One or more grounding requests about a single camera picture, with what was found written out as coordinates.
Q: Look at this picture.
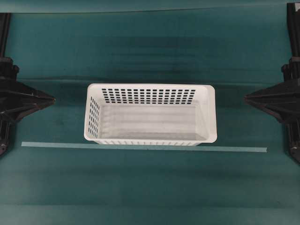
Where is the white perforated plastic basket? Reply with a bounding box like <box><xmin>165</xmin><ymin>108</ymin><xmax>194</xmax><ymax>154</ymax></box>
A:
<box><xmin>84</xmin><ymin>83</ymin><xmax>218</xmax><ymax>146</ymax></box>

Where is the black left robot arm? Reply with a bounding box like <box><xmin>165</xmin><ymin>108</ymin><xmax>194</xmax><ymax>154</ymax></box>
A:
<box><xmin>0</xmin><ymin>57</ymin><xmax>55</xmax><ymax>123</ymax></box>

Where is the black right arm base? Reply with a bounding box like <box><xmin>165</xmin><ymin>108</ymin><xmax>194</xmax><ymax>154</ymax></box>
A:
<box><xmin>287</xmin><ymin>120</ymin><xmax>300</xmax><ymax>164</ymax></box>

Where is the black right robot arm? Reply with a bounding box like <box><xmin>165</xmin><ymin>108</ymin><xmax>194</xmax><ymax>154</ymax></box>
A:
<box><xmin>244</xmin><ymin>57</ymin><xmax>300</xmax><ymax>124</ymax></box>

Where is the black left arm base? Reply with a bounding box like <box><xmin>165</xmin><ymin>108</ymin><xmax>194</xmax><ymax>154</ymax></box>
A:
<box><xmin>0</xmin><ymin>117</ymin><xmax>11</xmax><ymax>157</ymax></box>

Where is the light green tape strip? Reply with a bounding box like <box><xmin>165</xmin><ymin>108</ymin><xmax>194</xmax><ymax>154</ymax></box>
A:
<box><xmin>21</xmin><ymin>142</ymin><xmax>268</xmax><ymax>153</ymax></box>

